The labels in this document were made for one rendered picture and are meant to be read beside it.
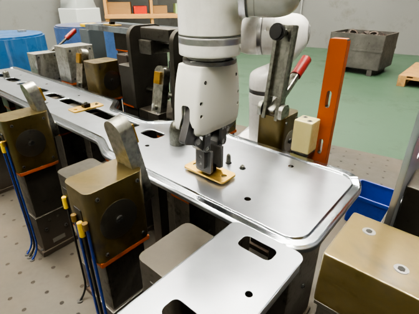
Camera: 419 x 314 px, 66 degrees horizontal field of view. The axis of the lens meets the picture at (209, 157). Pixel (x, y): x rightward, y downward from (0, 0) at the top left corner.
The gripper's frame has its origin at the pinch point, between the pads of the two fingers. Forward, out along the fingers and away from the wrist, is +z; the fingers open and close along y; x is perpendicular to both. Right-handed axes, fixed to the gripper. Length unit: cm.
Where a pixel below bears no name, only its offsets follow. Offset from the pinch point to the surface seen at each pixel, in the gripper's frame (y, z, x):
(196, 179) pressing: 2.8, 3.0, -0.4
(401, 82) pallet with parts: -527, 99, -66
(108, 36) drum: -152, 15, -261
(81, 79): -17, 2, -69
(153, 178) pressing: 6.7, 3.4, -6.3
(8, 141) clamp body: 16.8, 2.8, -38.1
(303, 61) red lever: -29.2, -10.9, 0.5
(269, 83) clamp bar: -18.7, -8.0, -1.0
